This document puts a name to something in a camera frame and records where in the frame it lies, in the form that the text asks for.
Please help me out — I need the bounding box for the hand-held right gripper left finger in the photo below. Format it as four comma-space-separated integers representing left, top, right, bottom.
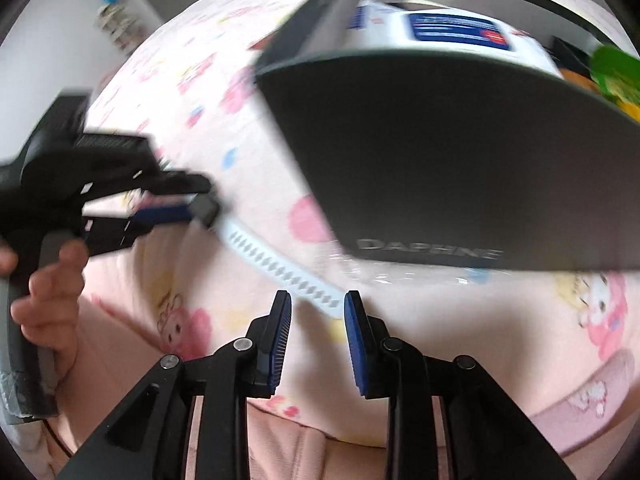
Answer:
57, 290, 293, 480

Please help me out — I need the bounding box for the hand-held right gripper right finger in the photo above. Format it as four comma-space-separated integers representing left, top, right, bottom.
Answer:
344, 290, 576, 480

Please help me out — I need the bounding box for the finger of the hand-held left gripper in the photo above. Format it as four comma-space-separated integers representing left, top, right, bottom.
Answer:
82, 204, 195, 257
77, 157, 213, 206

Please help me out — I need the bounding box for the black cardboard box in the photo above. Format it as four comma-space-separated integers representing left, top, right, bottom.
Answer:
255, 0, 640, 273

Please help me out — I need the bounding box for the white and blue packet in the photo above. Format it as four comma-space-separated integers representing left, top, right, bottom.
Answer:
345, 0, 563, 78

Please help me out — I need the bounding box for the person's left hand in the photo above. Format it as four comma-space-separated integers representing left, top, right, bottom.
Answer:
0, 239, 91, 362

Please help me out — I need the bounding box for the clear plastic wrap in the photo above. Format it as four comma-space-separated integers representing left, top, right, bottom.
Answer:
320, 250, 496, 286

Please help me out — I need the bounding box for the pink cartoon printed blanket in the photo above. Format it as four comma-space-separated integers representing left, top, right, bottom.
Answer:
82, 0, 640, 456

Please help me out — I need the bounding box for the white shelf rack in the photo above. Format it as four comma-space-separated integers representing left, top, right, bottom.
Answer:
95, 2, 151, 53

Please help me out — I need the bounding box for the orange round item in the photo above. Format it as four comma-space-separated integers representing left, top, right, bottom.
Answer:
560, 67, 601, 93

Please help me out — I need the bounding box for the green snack packet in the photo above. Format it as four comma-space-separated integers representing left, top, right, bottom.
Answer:
590, 45, 640, 106

